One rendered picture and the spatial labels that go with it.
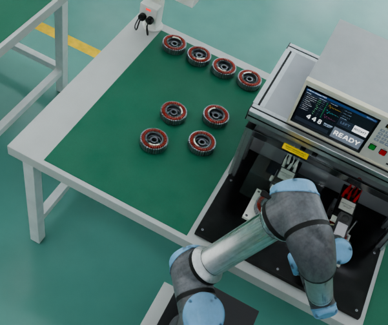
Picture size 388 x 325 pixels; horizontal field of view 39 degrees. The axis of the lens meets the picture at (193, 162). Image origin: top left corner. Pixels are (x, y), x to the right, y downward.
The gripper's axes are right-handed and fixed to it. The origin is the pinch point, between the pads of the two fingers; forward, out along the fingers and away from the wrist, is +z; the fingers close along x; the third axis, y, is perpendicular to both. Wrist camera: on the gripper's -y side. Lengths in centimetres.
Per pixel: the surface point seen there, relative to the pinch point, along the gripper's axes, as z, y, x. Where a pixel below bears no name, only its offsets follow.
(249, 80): 45, -42, -57
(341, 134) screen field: -17.0, -31.7, -14.4
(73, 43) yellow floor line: 135, -26, -181
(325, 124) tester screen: -17.6, -32.2, -20.5
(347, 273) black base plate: -0.1, 10.2, 11.3
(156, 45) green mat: 46, -38, -104
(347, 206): -1.3, -11.4, 0.0
